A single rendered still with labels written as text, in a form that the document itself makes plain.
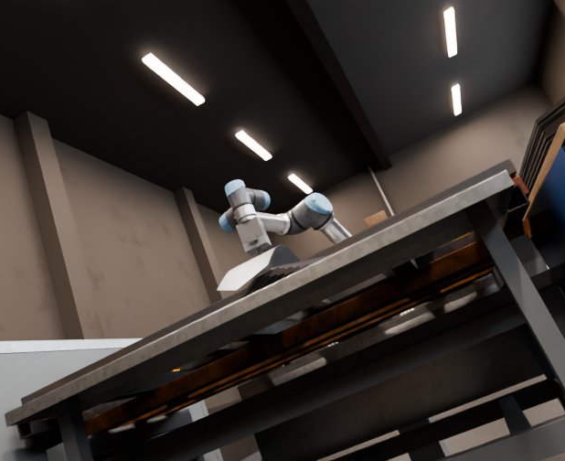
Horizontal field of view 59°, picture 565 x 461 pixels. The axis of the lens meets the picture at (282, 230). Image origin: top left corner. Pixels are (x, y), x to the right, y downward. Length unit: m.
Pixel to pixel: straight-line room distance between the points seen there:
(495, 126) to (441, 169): 1.42
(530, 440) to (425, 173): 10.36
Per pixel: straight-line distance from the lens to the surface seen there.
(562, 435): 1.29
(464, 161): 11.49
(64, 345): 2.08
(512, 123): 11.77
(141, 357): 1.14
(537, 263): 1.27
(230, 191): 1.82
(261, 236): 1.74
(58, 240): 5.81
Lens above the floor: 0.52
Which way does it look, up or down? 18 degrees up
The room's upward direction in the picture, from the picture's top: 23 degrees counter-clockwise
